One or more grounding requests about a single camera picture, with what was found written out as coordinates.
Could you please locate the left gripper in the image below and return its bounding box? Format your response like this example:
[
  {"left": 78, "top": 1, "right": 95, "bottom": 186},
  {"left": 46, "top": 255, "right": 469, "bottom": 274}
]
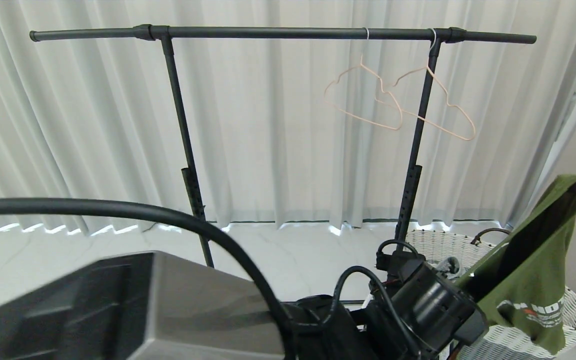
[{"left": 398, "top": 260, "right": 489, "bottom": 351}]

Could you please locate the green printed shirt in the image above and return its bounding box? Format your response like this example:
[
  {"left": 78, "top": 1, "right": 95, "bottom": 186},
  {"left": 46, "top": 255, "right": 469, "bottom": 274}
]
[{"left": 455, "top": 173, "right": 576, "bottom": 356}]

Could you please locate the pink clothes hanger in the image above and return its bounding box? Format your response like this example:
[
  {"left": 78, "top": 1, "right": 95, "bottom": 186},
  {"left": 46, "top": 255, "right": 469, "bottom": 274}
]
[
  {"left": 393, "top": 30, "right": 477, "bottom": 142},
  {"left": 324, "top": 30, "right": 404, "bottom": 131}
]

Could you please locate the black clothes rack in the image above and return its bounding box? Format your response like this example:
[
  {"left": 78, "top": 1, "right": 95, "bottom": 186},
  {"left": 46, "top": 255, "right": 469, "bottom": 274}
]
[{"left": 29, "top": 24, "right": 537, "bottom": 306}]

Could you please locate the pale grey garment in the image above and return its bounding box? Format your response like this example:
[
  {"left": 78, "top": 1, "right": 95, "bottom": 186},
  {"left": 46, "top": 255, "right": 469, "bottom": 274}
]
[{"left": 438, "top": 256, "right": 469, "bottom": 278}]

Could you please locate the white curtain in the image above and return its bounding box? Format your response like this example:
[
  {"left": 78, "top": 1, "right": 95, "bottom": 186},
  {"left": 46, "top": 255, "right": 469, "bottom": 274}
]
[{"left": 0, "top": 0, "right": 576, "bottom": 236}]

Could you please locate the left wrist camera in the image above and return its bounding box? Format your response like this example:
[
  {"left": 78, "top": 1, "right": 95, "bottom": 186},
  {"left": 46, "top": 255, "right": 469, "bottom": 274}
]
[{"left": 375, "top": 250, "right": 426, "bottom": 285}]

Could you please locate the black cable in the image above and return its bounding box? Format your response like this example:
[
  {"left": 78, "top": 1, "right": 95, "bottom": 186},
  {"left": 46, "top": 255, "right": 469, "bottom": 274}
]
[{"left": 0, "top": 197, "right": 424, "bottom": 360}]

